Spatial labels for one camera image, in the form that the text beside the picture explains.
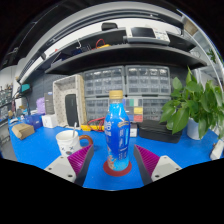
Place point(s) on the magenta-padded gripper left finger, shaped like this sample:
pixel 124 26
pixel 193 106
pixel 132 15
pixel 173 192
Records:
pixel 61 166

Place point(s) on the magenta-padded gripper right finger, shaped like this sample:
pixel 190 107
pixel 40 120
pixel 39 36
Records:
pixel 164 166

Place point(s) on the blue drink bottle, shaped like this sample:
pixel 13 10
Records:
pixel 117 140

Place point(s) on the black flat case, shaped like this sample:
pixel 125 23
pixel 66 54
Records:
pixel 160 131

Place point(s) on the metal spoon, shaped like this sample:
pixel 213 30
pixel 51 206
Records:
pixel 74 128

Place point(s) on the flat round red coaster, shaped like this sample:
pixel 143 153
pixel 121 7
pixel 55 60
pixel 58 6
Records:
pixel 106 168

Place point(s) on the small white box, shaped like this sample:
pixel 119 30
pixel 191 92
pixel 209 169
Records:
pixel 49 121

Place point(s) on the black box white label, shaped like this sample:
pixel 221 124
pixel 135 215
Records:
pixel 133 130

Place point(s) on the yellow multimeter red leads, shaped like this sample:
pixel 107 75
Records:
pixel 93 126

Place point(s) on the brown cardboard box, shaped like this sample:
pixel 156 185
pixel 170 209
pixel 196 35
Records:
pixel 23 130

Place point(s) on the blue box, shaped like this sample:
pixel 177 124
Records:
pixel 33 121

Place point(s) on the white power adapter block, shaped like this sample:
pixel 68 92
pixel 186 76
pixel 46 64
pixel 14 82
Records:
pixel 218 150

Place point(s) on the black rectangular device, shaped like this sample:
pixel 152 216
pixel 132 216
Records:
pixel 72 110

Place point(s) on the clear organizer colourful parts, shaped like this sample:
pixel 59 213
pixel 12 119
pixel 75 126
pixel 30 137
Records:
pixel 136 111

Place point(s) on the green potted plant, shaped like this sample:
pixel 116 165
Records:
pixel 186 106

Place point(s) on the purple bag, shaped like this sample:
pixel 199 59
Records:
pixel 40 106

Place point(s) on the dark grey box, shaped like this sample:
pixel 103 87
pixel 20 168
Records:
pixel 49 103

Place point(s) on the beige perforated tray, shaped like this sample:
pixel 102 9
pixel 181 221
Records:
pixel 59 100

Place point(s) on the teal small object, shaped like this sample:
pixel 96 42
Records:
pixel 25 87

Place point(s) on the yellow tool red leads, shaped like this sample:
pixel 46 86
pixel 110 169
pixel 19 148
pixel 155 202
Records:
pixel 101 45

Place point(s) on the white shelf unit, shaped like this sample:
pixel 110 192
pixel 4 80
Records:
pixel 206 43

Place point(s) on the white oscilloscope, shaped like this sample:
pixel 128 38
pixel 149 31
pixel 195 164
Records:
pixel 146 35

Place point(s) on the black rounded device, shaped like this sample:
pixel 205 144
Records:
pixel 109 26

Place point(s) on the black wall shelf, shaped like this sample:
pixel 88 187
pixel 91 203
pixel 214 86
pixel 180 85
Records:
pixel 133 58

